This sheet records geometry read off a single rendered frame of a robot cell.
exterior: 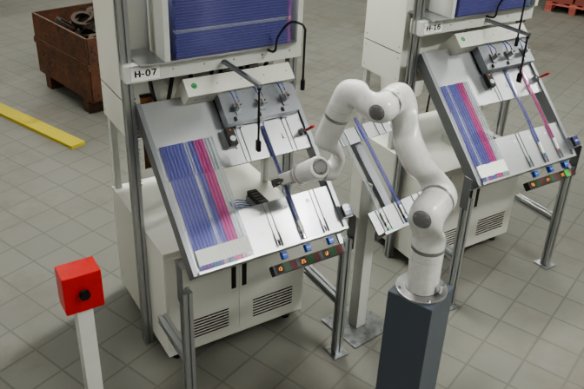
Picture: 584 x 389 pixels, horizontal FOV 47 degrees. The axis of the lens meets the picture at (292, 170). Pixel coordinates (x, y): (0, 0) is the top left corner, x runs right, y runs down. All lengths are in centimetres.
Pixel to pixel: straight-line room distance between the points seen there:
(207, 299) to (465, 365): 123
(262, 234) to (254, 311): 67
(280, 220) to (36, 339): 139
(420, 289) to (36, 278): 216
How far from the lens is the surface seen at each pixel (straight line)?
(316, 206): 282
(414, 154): 229
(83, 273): 253
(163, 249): 288
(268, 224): 271
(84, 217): 434
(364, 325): 346
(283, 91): 289
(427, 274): 248
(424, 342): 260
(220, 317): 319
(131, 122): 276
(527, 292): 392
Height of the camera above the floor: 226
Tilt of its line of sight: 28 degrees down
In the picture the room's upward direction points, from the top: 2 degrees clockwise
